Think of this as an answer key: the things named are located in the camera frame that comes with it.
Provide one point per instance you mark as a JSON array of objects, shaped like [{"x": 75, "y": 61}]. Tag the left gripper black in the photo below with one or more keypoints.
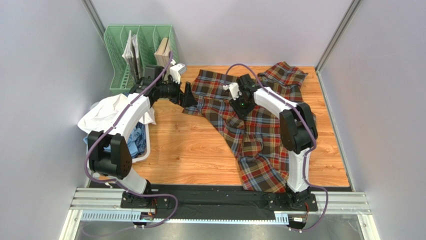
[{"x": 186, "y": 99}]

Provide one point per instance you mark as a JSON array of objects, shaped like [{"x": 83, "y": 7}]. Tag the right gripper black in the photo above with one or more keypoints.
[{"x": 242, "y": 108}]

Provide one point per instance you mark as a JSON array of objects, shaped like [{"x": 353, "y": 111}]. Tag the plaid long sleeve shirt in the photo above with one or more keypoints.
[{"x": 255, "y": 141}]

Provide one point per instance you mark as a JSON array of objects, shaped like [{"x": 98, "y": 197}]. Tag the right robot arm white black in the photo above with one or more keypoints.
[{"x": 298, "y": 131}]

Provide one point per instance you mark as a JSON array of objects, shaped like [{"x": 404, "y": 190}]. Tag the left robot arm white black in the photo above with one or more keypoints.
[{"x": 108, "y": 152}]

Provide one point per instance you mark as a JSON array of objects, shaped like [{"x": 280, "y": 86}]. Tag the beige book in organizer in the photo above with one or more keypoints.
[{"x": 162, "y": 53}]

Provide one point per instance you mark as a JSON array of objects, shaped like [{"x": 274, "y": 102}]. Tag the dark blue patterned shirt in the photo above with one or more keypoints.
[{"x": 140, "y": 138}]

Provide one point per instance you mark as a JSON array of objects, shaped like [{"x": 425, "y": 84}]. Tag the light blue shirt in basket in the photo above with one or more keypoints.
[{"x": 130, "y": 142}]

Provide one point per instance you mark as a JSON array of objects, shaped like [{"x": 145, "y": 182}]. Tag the green plastic file organizer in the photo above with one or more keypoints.
[{"x": 149, "y": 38}]

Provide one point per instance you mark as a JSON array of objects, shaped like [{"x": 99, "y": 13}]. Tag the magazines in organizer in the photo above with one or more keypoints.
[{"x": 132, "y": 57}]

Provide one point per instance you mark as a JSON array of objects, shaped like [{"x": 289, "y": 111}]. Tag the white shirt in basket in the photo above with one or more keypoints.
[{"x": 127, "y": 118}]

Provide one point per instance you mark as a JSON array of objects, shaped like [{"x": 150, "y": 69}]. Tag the white laundry basket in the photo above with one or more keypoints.
[{"x": 106, "y": 110}]

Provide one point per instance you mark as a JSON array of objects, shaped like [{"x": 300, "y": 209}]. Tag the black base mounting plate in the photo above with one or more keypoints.
[{"x": 207, "y": 202}]

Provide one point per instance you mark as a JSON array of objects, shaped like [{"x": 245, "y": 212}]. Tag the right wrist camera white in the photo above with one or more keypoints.
[{"x": 233, "y": 89}]

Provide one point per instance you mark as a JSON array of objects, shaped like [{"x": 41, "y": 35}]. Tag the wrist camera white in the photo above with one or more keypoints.
[
  {"x": 233, "y": 89},
  {"x": 176, "y": 72}
]

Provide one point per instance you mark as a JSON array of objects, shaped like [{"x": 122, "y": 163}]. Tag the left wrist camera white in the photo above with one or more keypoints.
[{"x": 176, "y": 72}]

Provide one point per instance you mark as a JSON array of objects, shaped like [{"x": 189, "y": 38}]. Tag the aluminium frame rail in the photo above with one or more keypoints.
[{"x": 101, "y": 212}]

